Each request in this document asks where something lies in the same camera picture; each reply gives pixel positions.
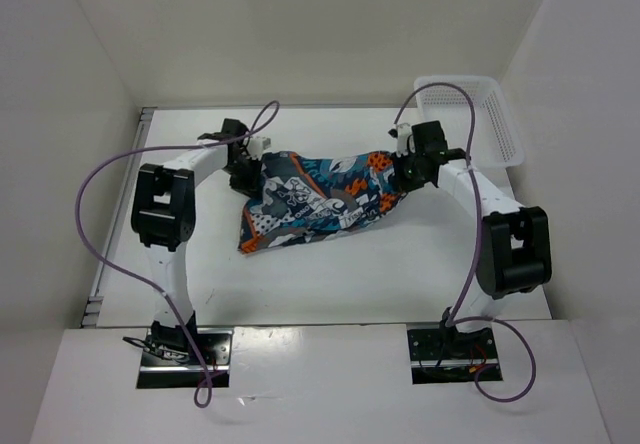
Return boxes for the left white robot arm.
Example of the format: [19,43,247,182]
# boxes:
[131,119,271,364]

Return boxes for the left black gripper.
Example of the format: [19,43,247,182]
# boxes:
[223,154,264,201]

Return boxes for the aluminium table edge rail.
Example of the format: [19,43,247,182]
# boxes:
[80,107,156,329]

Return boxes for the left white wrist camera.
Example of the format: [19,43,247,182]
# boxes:
[245,136,272,160]

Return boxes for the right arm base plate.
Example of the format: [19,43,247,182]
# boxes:
[406,323,503,385]

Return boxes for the white plastic basket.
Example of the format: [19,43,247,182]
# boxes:
[414,75,525,169]

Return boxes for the colourful patterned shorts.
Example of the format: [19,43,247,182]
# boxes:
[238,151,406,255]

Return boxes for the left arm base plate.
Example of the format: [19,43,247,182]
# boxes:
[136,328,234,389]

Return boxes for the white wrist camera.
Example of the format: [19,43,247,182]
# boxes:
[388,123,415,157]
[245,136,272,160]

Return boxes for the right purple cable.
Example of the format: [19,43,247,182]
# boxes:
[389,81,538,402]

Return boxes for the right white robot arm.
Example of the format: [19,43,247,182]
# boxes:
[389,121,552,357]

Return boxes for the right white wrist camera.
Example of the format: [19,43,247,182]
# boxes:
[388,123,415,157]

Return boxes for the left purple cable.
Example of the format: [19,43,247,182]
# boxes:
[74,100,281,409]

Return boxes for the purple cable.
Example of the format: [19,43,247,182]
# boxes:
[74,100,281,409]
[389,81,538,402]

